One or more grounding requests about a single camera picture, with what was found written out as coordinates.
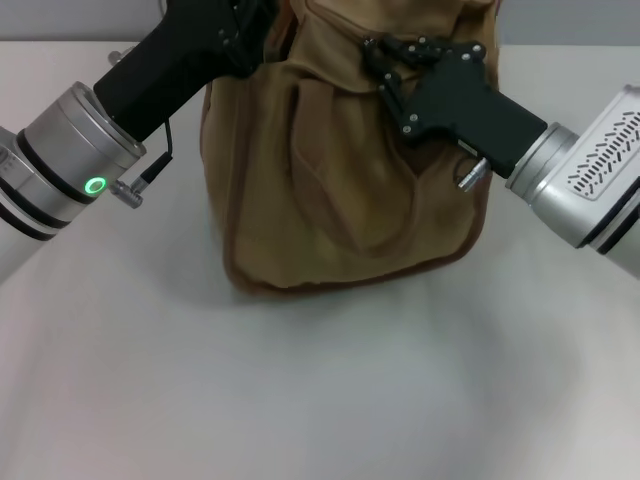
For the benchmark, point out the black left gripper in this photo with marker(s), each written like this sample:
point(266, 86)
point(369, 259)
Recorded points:
point(165, 70)

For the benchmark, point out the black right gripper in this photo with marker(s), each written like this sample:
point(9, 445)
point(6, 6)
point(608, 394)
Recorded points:
point(465, 110)

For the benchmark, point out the khaki canvas food bag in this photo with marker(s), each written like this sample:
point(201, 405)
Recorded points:
point(325, 200)

